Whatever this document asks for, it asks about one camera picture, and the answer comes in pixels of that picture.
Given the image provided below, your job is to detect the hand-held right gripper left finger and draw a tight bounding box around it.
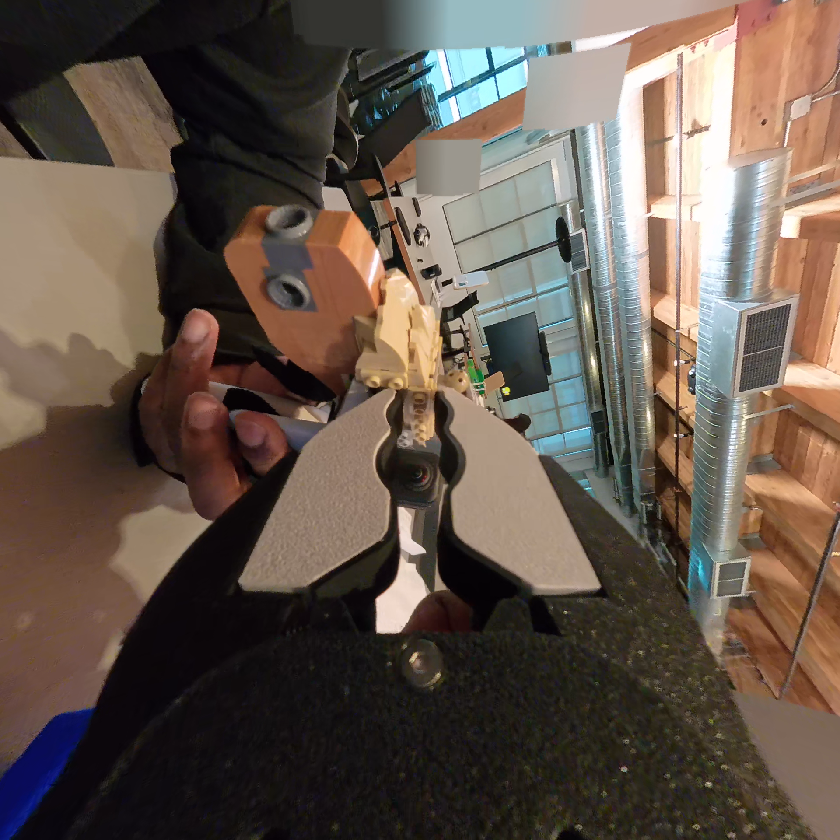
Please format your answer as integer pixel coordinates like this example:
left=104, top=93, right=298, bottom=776
left=239, top=389, right=401, bottom=597

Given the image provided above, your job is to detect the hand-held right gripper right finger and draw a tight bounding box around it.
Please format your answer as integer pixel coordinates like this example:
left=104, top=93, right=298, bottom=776
left=440, top=389, right=603, bottom=599

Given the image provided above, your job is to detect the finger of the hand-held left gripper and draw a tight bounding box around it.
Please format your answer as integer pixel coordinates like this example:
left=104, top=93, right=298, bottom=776
left=231, top=410, right=325, bottom=454

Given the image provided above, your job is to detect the tan brick model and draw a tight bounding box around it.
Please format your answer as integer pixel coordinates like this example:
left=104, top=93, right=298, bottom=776
left=222, top=203, right=450, bottom=500

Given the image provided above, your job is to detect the blue plastic bin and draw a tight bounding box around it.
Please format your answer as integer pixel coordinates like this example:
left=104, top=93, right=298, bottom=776
left=0, top=709, right=95, bottom=840

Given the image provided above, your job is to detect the person's left forearm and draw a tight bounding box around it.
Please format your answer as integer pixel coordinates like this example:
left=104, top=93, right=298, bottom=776
left=155, top=0, right=363, bottom=382

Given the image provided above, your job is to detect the grey desk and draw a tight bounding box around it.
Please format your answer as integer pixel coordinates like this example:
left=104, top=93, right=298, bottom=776
left=0, top=155, right=342, bottom=775

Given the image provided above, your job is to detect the black monitor screen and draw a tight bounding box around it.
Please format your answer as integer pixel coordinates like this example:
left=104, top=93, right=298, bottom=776
left=478, top=310, right=552, bottom=403

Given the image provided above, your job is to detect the grey ceiling vent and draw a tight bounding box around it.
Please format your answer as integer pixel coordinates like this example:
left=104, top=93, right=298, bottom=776
left=730, top=294, right=800, bottom=397

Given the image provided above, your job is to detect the silver ceiling duct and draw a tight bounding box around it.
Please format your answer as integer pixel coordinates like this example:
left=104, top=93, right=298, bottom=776
left=575, top=119, right=795, bottom=657

